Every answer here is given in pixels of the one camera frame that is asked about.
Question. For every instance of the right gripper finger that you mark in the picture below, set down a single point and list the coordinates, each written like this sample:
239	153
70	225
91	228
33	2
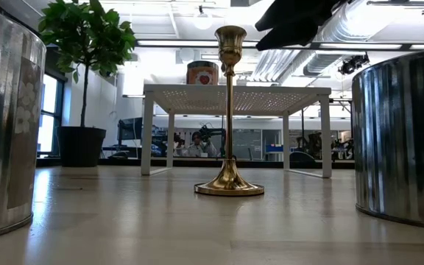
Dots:
293	37
300	11

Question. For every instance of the orange candle tin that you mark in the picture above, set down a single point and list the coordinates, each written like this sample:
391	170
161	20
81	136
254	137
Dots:
399	140
202	77

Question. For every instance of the silver candle tin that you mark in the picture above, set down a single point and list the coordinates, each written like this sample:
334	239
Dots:
6	129

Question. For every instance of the background black robot arm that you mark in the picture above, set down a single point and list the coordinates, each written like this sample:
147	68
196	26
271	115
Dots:
311	143
212	132

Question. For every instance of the white perforated metal shelf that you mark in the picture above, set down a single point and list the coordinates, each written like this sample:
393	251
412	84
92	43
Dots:
271	88

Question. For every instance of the black ceiling device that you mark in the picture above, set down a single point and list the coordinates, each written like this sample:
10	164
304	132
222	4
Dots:
352	65

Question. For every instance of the long ceiling light strip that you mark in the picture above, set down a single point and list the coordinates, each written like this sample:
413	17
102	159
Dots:
363	46

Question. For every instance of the black ceiling track light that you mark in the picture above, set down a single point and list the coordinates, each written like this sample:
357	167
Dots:
399	3

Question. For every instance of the blue box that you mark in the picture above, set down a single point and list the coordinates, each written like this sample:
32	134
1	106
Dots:
274	148

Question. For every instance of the black background chair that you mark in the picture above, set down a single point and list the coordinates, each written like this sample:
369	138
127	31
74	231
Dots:
302	157

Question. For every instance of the person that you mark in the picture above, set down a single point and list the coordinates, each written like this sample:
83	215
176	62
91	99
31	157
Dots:
197	149

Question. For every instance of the brass candlestick holder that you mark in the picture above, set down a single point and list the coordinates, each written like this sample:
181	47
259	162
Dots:
229	176

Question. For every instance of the black background monitor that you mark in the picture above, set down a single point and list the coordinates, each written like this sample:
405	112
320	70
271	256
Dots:
131	129

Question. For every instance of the green potted plant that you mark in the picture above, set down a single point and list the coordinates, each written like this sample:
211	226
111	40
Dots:
81	147

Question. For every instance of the office window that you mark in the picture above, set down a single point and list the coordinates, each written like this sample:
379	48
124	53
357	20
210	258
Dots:
50	110

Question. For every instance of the silver ventilation duct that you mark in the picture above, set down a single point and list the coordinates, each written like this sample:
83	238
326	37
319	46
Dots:
322	62

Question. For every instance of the black aluminium table frame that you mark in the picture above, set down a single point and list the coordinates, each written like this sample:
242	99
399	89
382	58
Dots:
123	162

